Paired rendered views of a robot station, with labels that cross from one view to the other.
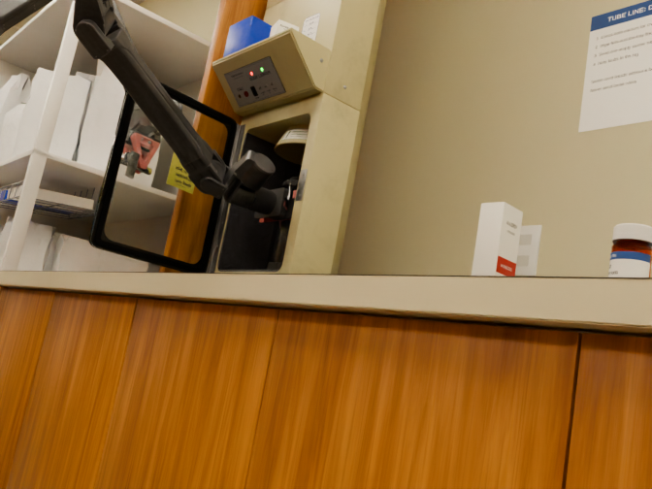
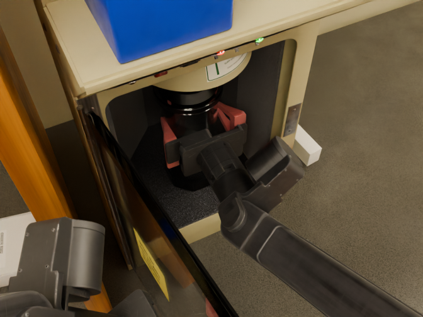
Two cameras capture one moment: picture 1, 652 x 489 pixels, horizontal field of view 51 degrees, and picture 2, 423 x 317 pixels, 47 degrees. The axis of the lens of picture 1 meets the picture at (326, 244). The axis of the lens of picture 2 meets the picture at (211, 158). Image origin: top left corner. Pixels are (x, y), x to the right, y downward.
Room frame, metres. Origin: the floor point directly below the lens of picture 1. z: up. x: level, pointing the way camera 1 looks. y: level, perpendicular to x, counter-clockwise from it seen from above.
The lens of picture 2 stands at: (1.42, 0.59, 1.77)
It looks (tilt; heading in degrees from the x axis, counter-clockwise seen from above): 53 degrees down; 283
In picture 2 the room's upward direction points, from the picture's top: straight up
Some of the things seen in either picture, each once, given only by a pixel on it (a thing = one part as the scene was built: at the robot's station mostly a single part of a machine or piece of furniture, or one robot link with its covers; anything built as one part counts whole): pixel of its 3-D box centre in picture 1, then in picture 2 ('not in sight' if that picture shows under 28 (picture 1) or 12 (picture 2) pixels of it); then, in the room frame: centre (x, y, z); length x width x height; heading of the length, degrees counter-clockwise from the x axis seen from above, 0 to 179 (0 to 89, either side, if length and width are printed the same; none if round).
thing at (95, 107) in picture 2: (224, 199); (115, 198); (1.64, 0.26, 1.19); 0.03 x 0.02 x 0.39; 39
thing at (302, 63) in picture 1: (264, 76); (231, 34); (1.49, 0.21, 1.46); 0.32 x 0.11 x 0.10; 39
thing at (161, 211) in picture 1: (169, 178); (169, 292); (1.53, 0.38, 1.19); 0.30 x 0.01 x 0.40; 136
